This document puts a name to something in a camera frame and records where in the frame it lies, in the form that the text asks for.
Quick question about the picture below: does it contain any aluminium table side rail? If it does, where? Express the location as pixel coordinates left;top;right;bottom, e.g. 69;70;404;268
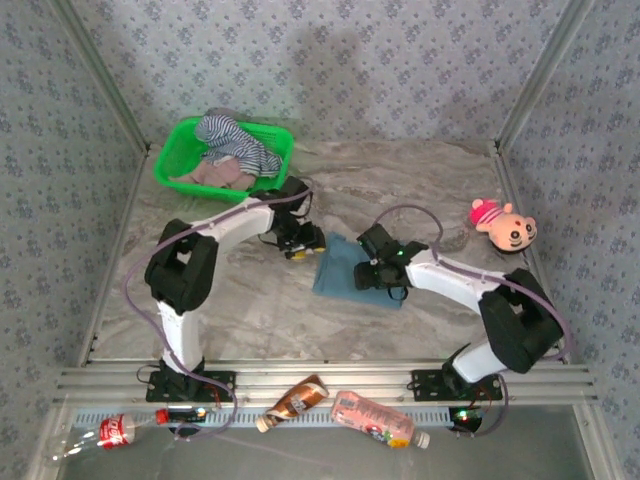
74;144;154;366
494;144;574;366

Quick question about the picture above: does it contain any green plastic basket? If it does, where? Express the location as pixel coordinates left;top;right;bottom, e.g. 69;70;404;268
152;115;295;204

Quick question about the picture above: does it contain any clear cola bottle red label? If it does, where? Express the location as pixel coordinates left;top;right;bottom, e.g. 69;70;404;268
47;408;171;464

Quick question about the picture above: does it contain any pink ribbed tank top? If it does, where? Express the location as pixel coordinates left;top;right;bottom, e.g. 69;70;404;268
169;157;256;192

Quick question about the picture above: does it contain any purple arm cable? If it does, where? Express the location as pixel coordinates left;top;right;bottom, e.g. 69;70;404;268
123;187;316;444
372;203;574;439

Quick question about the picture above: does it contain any small black controller board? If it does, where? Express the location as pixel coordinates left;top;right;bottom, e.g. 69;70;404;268
167;407;209;424
447;405;486;434

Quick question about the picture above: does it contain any aluminium corner post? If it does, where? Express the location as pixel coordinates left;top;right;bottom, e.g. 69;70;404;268
47;0;154;154
493;0;600;151

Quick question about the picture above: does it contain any blue white striped tank top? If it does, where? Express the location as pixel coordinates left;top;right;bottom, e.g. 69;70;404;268
193;113;284;180

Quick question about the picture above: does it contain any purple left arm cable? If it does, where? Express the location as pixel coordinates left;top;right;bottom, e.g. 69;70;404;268
123;187;316;444

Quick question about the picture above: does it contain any aluminium front rail frame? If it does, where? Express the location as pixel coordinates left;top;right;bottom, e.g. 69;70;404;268
52;358;599;406

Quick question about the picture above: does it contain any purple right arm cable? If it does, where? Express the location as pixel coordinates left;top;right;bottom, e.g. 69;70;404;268
372;203;574;439

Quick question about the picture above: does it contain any pink plush toy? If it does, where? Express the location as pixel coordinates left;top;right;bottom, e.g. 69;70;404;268
468;197;539;254

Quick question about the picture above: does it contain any brown drink bottle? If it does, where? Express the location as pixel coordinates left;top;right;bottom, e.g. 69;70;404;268
255;373;330;434

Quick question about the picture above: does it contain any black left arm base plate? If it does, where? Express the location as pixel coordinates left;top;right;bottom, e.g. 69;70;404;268
144;368;237;404

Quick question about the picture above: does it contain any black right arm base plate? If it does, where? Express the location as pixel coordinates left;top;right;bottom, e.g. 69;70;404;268
410;368;504;403

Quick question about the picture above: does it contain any grey slotted cable duct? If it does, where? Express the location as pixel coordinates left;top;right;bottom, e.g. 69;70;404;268
72;405;484;431

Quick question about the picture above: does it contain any pink drink bottle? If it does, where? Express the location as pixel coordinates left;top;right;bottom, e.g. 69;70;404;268
330;389;432;450

